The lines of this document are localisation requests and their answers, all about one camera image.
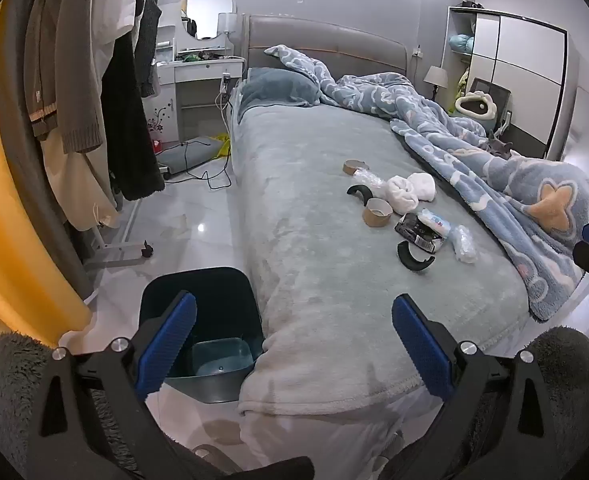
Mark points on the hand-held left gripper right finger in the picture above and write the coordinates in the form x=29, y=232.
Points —
x=422, y=345

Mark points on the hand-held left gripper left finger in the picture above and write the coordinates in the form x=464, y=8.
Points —
x=167, y=345

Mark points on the dark teal trash bin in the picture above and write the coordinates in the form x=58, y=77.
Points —
x=214, y=295

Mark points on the black rubber tire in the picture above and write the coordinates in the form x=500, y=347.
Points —
x=362, y=191
x=407, y=258

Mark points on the clear plastic wrapper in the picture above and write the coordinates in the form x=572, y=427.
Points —
x=464, y=245

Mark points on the black foil packet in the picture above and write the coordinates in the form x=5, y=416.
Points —
x=414, y=230

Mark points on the white and blue tissue pack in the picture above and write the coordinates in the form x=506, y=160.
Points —
x=434, y=220

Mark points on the cardboard tape roll core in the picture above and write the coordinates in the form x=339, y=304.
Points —
x=355, y=167
x=374, y=217

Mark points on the white tissue wad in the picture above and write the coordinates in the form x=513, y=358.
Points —
x=424, y=185
x=402, y=195

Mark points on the clear plastic bag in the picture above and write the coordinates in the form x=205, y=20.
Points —
x=369, y=179

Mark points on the white clothes rack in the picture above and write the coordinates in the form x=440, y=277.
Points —
x=119, y=255

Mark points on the pale green fleece bed cover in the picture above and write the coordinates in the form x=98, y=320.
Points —
x=324, y=260

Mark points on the grey cat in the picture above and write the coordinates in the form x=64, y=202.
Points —
x=494, y=147

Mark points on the blue patterned fleece blanket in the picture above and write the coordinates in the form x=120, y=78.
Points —
x=474, y=170

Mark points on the grey fleece pajamas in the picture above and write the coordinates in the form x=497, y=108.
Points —
x=4, y=385

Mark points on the black framed panel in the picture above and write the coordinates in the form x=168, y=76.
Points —
x=499, y=92

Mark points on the white flower-shaped cat bed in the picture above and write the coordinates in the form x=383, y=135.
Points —
x=474, y=96

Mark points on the grey floor cushion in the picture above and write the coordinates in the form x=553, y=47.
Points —
x=184, y=155

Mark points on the white wardrobe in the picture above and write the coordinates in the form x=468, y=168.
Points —
x=524, y=50

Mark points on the yellow curtain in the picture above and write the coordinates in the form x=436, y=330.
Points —
x=19, y=210

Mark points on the yellow-green plush toy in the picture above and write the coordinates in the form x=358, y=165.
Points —
x=463, y=85

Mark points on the yellow cloth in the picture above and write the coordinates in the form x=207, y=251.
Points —
x=222, y=146

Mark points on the black fleece coat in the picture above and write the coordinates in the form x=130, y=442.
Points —
x=129, y=135

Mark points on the beige bedside lamp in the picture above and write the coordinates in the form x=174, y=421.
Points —
x=436, y=76

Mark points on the light blue plush toy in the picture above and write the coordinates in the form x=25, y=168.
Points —
x=460, y=42

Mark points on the white power strip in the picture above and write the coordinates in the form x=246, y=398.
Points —
x=226, y=80

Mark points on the blue-grey pillow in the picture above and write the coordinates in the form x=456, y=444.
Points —
x=274, y=87

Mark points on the white vanity desk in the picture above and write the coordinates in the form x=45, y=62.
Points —
x=199, y=67

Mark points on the vanity desk clutter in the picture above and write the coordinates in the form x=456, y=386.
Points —
x=199, y=56

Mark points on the white vanity shelf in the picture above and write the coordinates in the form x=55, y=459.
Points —
x=167, y=45

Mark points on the grey knit vest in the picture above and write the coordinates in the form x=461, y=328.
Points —
x=149, y=35

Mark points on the grey upholstered bed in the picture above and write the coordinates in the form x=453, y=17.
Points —
x=324, y=40

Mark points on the white table lamp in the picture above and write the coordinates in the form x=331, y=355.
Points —
x=227, y=22

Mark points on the round vanity mirror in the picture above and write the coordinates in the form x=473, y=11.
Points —
x=209, y=10

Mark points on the white shirt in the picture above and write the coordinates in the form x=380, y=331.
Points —
x=109, y=10

